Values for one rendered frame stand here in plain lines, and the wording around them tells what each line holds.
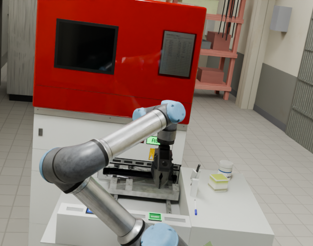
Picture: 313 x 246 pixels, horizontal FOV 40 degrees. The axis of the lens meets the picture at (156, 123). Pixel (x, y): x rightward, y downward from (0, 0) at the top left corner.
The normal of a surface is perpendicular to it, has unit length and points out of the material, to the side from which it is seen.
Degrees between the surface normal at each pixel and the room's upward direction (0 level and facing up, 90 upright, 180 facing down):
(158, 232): 41
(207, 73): 90
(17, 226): 0
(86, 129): 90
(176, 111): 66
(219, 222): 0
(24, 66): 90
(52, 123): 90
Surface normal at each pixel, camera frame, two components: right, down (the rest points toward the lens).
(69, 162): -0.17, -0.13
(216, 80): 0.14, 0.30
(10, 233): 0.13, -0.95
